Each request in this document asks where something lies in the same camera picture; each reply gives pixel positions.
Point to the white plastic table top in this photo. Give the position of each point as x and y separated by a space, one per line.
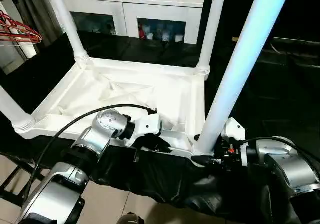
150 84

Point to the white plastic table leg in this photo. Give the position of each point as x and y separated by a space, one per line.
242 59
212 22
10 106
67 22

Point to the red clothes hangers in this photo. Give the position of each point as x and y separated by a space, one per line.
20 34

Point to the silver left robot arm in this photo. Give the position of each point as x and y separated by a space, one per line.
107 124

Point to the grey curtain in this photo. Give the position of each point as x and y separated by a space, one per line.
37 9

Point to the black cabinet with gold label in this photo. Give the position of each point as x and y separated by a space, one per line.
300 9

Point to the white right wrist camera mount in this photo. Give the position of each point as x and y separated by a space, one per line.
235 130

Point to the black shiny mat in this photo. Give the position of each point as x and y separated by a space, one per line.
162 181

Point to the grey robot foot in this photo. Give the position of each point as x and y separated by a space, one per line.
131 218

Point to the white post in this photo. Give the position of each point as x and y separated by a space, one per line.
29 50

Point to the black folding table frame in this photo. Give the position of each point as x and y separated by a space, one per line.
15 181

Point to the white cabinet with glass doors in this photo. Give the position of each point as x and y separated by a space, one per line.
112 4

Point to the black flat bar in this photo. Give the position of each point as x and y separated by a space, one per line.
297 41

